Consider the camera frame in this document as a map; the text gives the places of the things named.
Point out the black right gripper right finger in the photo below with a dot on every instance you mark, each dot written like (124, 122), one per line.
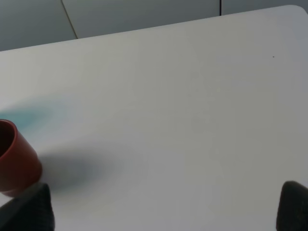
(292, 212)

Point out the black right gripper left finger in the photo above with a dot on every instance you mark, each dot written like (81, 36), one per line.
(29, 211)

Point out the red plastic cup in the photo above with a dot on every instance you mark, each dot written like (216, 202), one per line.
(19, 164)

